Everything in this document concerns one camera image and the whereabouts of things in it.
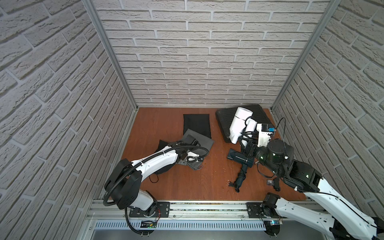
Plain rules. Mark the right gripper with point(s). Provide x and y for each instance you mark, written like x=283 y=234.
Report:
x=250 y=147

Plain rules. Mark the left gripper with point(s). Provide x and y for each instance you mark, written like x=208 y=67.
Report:
x=186 y=160

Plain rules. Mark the grey fabric pouch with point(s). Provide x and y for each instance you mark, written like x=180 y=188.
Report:
x=194 y=138

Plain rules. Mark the white hair dryer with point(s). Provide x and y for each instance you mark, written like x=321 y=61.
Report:
x=242 y=126

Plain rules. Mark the black printed drawstring pouch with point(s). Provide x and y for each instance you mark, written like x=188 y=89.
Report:
x=162 y=144

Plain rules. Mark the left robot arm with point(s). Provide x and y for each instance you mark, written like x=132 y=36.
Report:
x=123 y=187

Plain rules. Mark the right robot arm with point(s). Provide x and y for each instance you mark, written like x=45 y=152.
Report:
x=341 y=219

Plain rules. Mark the black fabric pouch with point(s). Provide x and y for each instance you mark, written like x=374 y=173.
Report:
x=199 y=123

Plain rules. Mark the black plastic tool case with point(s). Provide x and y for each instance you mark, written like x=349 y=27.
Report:
x=225 y=117

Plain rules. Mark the small black adapter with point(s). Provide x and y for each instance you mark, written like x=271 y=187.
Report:
x=275 y=183

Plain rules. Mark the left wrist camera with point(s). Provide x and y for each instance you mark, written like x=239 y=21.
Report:
x=192 y=157

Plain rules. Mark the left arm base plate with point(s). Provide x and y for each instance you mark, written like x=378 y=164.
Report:
x=162 y=210

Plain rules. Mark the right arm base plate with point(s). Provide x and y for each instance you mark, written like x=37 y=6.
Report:
x=258 y=210

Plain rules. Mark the aluminium rail frame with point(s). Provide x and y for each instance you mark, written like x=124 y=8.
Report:
x=183 y=216

